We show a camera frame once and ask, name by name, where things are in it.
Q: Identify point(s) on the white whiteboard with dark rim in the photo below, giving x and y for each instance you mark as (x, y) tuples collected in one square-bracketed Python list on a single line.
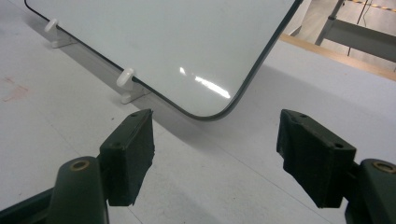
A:
[(162, 46)]

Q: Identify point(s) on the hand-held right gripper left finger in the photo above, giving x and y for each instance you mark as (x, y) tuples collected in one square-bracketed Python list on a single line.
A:
[(126, 157)]

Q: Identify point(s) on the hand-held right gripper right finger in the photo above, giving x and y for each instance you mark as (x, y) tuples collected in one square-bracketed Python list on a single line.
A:
[(314, 158)]

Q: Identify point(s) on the grey metal table frame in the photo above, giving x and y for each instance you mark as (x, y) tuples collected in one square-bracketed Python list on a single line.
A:
[(351, 34)]

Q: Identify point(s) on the white plastic whiteboard foot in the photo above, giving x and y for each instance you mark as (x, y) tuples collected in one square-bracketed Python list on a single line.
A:
[(56, 32), (127, 85)]

